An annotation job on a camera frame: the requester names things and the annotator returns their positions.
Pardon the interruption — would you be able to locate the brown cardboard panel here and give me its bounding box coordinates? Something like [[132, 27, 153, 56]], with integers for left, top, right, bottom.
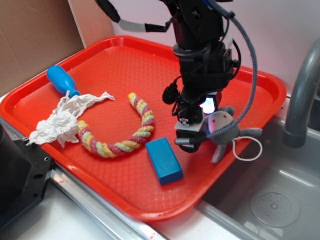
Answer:
[[0, 0, 114, 96]]

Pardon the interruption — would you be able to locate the gray braided cable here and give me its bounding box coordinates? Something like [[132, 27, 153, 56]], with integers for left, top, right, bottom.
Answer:
[[174, 0, 259, 146]]

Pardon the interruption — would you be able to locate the gray plush animal toy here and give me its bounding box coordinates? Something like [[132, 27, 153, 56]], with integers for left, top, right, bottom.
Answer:
[[204, 106, 263, 164]]

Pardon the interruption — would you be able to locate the black box at left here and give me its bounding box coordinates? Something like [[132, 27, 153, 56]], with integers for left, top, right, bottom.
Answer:
[[0, 126, 53, 231]]

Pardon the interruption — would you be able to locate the crumpled white cloth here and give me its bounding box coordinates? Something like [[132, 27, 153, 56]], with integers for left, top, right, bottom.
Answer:
[[27, 92, 115, 148]]

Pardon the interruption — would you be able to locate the blue plastic toy handle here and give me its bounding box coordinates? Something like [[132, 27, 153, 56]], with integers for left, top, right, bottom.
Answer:
[[46, 65, 81, 98]]

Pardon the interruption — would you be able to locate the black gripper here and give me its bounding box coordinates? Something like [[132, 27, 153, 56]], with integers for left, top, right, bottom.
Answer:
[[162, 43, 238, 153]]

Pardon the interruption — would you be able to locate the multicolor braided rope toy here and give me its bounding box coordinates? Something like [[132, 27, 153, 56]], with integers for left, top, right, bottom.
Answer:
[[77, 92, 155, 159]]

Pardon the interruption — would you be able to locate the red plastic tray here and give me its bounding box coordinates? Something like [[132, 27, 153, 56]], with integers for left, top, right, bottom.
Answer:
[[0, 36, 287, 222]]

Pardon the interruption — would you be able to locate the blue wooden block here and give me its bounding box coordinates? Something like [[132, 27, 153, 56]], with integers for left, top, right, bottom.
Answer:
[[145, 137, 184, 186]]

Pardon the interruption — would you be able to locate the black and gray strap cable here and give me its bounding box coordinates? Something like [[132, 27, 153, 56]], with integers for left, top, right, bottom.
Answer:
[[94, 0, 181, 33]]

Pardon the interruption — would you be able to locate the gray sink faucet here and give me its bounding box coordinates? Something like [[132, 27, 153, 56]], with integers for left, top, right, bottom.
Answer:
[[282, 39, 320, 148]]

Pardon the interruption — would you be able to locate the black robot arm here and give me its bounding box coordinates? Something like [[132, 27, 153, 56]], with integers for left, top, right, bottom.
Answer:
[[162, 0, 239, 153]]

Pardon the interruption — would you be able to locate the gray toy sink basin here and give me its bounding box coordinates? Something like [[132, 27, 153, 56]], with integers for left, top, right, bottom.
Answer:
[[197, 117, 320, 240]]

